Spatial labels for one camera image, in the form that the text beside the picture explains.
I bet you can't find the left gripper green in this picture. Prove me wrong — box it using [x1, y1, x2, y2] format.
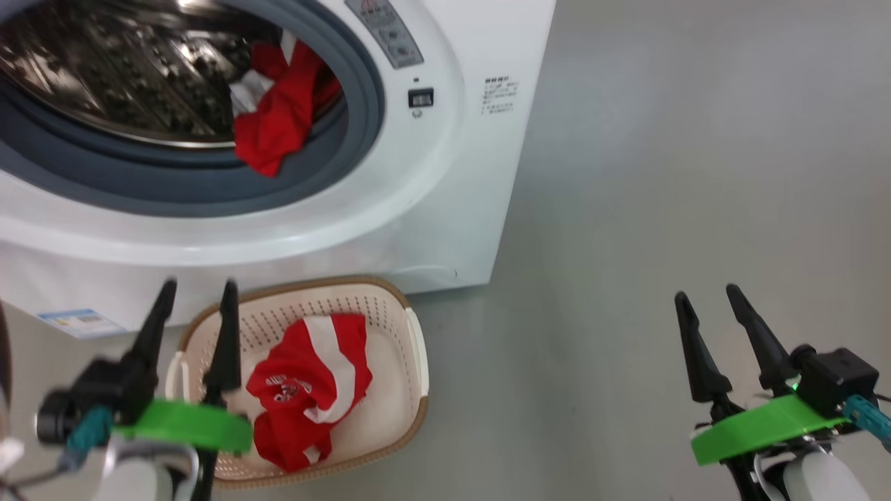
[113, 278, 254, 501]

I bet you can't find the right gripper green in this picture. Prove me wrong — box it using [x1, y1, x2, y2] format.
[674, 283, 851, 501]

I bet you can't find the red Bulls basketball jersey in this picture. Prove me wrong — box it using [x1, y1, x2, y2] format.
[246, 313, 373, 472]

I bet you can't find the red and white garment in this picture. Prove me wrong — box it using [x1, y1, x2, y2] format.
[230, 29, 343, 178]

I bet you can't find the grey rubber door gasket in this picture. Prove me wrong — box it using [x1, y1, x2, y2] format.
[0, 0, 386, 218]

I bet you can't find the cream laundry basket brown rim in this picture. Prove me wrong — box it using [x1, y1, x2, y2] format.
[166, 276, 429, 488]

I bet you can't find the white front-load washing machine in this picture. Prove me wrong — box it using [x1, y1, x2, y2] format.
[0, 0, 558, 336]

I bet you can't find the blue energy label sticker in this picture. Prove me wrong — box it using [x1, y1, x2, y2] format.
[38, 308, 127, 340]

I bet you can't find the perforated steel washer drum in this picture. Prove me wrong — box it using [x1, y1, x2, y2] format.
[0, 0, 279, 148]

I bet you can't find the small printed text sticker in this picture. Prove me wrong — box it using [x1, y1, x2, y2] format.
[482, 75, 521, 116]

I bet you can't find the grey warning label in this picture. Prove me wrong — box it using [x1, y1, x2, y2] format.
[345, 0, 424, 70]

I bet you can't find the left teal cable connector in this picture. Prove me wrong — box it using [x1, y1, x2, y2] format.
[59, 407, 112, 468]

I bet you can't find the teal cable connector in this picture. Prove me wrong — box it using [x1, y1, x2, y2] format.
[841, 395, 891, 450]
[59, 407, 112, 468]

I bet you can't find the right teal cable connector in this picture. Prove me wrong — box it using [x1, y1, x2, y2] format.
[841, 395, 891, 450]

